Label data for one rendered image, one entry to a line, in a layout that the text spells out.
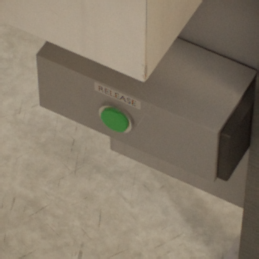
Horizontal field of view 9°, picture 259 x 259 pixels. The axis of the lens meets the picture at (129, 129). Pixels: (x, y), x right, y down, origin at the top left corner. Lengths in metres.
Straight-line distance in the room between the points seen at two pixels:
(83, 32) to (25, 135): 1.66
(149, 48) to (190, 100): 0.20
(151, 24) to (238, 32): 0.23
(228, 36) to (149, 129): 0.12
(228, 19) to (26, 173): 1.46
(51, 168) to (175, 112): 1.44
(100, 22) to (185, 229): 1.57
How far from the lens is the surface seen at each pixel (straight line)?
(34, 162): 2.90
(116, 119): 1.49
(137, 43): 1.26
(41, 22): 1.31
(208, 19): 1.48
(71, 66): 1.49
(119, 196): 2.85
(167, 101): 1.46
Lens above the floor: 2.33
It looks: 53 degrees down
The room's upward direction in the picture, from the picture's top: straight up
